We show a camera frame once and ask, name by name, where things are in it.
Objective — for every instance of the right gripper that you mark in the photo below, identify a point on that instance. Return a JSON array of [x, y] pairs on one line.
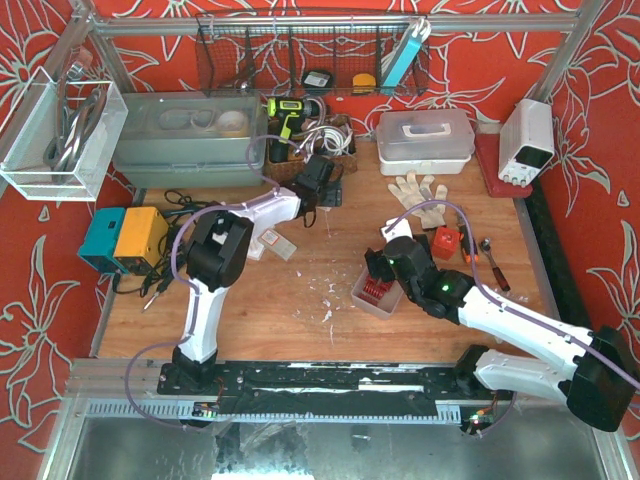
[[376, 264]]

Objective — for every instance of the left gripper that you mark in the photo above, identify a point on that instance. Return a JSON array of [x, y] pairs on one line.
[[329, 193]]

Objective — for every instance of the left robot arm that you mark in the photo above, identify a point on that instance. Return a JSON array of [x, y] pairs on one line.
[[216, 254]]

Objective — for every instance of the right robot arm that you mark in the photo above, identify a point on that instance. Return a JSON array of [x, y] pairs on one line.
[[593, 373]]

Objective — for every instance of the red springs in bin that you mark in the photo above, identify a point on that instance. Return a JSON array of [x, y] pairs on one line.
[[374, 290]]

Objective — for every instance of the translucent plastic parts bin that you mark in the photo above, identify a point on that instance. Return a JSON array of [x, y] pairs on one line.
[[386, 306]]

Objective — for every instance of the orange cube block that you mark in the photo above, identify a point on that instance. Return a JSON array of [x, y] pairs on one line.
[[445, 243]]

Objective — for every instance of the white work glove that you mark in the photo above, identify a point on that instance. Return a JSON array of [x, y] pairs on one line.
[[411, 192]]

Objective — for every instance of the yellow tape measure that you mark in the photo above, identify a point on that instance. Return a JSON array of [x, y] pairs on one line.
[[363, 84]]

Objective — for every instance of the white lidded toolbox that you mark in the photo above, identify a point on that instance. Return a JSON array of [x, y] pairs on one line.
[[428, 142]]

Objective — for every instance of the grey plastic storage box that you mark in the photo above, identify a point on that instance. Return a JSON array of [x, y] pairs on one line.
[[189, 140]]

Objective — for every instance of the red mat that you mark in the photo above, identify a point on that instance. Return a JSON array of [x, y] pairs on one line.
[[487, 154]]

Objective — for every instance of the yellow box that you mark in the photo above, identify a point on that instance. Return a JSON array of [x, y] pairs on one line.
[[139, 247]]

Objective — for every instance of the blue tool case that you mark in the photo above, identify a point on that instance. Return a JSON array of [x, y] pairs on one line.
[[395, 64]]

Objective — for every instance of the white power supply unit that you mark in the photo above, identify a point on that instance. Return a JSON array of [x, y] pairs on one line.
[[526, 143]]

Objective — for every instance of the teal box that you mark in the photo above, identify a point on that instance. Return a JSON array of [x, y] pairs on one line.
[[98, 247]]

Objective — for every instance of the clear acrylic hanging box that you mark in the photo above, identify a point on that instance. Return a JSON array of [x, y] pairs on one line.
[[57, 143]]

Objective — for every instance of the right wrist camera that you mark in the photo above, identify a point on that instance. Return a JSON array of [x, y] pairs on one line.
[[395, 228]]

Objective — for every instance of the green cordless drill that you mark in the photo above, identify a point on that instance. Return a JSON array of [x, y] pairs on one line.
[[290, 114]]

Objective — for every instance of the metal bracket on glove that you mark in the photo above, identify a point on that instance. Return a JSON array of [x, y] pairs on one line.
[[429, 200]]

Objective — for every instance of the orange handled pliers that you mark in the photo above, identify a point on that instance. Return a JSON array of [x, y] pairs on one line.
[[468, 245]]

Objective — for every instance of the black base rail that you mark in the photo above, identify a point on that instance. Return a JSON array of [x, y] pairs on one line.
[[328, 388]]

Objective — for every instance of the black wire wall basket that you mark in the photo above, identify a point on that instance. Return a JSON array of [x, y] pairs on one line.
[[268, 52]]

